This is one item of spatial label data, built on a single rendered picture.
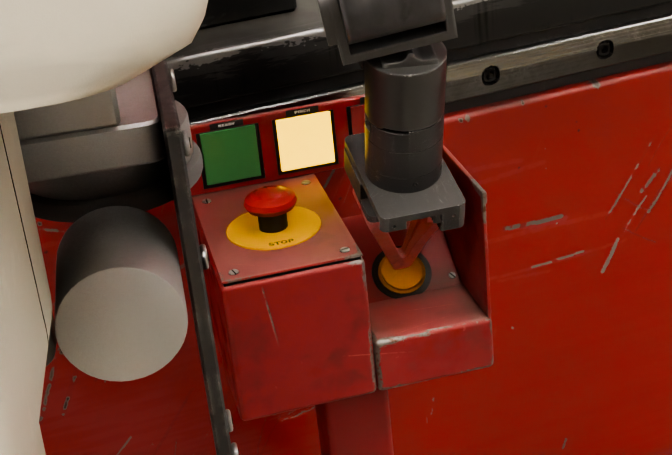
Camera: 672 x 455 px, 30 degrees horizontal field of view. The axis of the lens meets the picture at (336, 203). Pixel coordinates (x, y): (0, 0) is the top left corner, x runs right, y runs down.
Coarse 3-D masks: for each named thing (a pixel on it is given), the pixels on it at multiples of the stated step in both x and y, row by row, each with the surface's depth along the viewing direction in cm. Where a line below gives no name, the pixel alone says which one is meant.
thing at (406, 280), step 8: (384, 264) 100; (416, 264) 100; (384, 272) 99; (392, 272) 99; (400, 272) 100; (408, 272) 100; (416, 272) 100; (424, 272) 100; (384, 280) 99; (392, 280) 99; (400, 280) 99; (408, 280) 99; (416, 280) 99; (392, 288) 99; (400, 288) 99; (408, 288) 99; (416, 288) 99
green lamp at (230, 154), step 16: (240, 128) 100; (208, 144) 100; (224, 144) 100; (240, 144) 101; (256, 144) 101; (208, 160) 100; (224, 160) 101; (240, 160) 101; (256, 160) 101; (208, 176) 101; (224, 176) 101; (240, 176) 102
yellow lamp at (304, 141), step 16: (320, 112) 101; (288, 128) 101; (304, 128) 101; (320, 128) 102; (288, 144) 102; (304, 144) 102; (320, 144) 102; (288, 160) 102; (304, 160) 102; (320, 160) 103
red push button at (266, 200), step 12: (252, 192) 94; (264, 192) 94; (276, 192) 94; (288, 192) 94; (252, 204) 93; (264, 204) 92; (276, 204) 92; (288, 204) 93; (264, 216) 93; (276, 216) 94; (264, 228) 94; (276, 228) 94
